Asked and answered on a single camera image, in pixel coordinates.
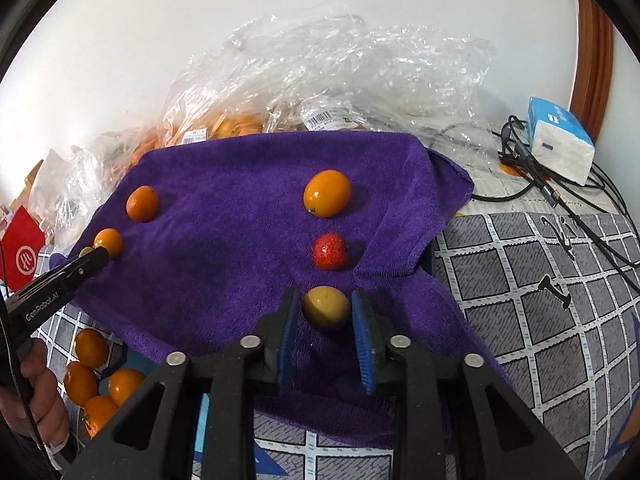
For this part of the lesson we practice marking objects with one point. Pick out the red strawberry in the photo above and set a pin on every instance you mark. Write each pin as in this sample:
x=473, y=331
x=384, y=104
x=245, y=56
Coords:
x=330, y=251

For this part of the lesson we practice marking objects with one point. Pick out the red paper bag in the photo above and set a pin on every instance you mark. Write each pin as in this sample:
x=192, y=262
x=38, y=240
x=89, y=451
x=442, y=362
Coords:
x=22, y=247

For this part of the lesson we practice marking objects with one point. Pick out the person's left hand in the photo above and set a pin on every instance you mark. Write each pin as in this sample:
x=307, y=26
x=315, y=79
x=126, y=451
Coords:
x=45, y=390

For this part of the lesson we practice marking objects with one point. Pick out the small round orange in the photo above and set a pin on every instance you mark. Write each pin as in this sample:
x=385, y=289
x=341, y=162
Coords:
x=108, y=242
x=142, y=203

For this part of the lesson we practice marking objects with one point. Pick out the cluster of oranges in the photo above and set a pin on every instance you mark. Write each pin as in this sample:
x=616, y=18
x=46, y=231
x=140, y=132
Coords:
x=91, y=347

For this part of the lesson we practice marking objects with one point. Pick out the purple towel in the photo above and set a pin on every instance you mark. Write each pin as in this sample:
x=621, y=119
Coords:
x=225, y=240

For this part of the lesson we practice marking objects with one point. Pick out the translucent white plastic bag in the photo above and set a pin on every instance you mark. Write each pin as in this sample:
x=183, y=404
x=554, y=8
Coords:
x=65, y=185

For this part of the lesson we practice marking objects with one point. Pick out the grey checked blanket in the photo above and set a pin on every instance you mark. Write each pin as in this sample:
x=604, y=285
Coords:
x=525, y=310

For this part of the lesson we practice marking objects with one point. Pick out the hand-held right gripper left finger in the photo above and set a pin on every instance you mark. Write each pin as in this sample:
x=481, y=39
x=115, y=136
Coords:
x=286, y=355

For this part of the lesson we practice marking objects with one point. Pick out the large oval orange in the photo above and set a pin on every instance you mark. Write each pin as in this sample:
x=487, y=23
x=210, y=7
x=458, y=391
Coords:
x=327, y=193

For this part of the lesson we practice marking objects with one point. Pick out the crumpled clear plastic bag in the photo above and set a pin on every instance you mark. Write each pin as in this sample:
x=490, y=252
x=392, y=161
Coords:
x=375, y=70

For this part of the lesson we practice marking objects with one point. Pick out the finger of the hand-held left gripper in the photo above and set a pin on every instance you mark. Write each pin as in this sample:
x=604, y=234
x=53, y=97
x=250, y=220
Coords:
x=85, y=264

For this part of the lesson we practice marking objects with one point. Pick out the blue white tissue pack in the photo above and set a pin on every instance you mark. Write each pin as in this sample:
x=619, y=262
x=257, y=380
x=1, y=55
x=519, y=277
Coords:
x=560, y=135

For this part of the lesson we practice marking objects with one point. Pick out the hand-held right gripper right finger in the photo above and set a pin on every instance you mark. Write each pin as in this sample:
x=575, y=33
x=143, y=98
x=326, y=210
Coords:
x=364, y=355

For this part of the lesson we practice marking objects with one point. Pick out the brown wooden door frame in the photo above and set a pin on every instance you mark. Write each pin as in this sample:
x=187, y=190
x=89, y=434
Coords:
x=595, y=60

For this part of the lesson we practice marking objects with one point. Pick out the tan longan fruit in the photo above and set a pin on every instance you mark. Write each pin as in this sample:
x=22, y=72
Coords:
x=325, y=307
x=86, y=251

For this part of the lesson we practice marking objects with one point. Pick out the clear bag with oranges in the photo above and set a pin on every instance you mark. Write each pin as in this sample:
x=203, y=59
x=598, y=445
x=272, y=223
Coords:
x=235, y=127

